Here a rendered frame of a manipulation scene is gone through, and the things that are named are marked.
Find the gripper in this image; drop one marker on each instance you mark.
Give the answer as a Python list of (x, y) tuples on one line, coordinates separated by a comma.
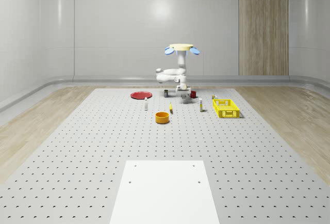
[(183, 90)]

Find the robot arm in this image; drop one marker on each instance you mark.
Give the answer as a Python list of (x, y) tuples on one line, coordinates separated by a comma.
[(170, 72)]

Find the red mug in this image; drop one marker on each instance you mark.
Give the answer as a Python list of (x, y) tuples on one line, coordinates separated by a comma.
[(193, 95)]

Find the dark flat-sided can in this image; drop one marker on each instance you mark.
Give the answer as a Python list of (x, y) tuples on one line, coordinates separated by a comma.
[(166, 93)]

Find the banana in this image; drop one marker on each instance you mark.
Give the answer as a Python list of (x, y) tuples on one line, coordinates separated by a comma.
[(170, 108)]

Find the small white bottle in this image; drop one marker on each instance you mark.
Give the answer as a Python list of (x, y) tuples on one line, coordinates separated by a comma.
[(146, 104), (201, 105)]

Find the yellow bowl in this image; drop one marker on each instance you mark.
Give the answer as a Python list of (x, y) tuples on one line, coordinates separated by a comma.
[(162, 119)]

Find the red plate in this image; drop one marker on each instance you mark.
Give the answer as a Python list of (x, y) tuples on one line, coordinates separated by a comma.
[(141, 95)]

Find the yellow basket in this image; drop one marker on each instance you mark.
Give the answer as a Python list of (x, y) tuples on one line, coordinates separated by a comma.
[(225, 111)]

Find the white board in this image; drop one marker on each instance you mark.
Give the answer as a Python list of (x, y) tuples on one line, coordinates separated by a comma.
[(165, 195)]

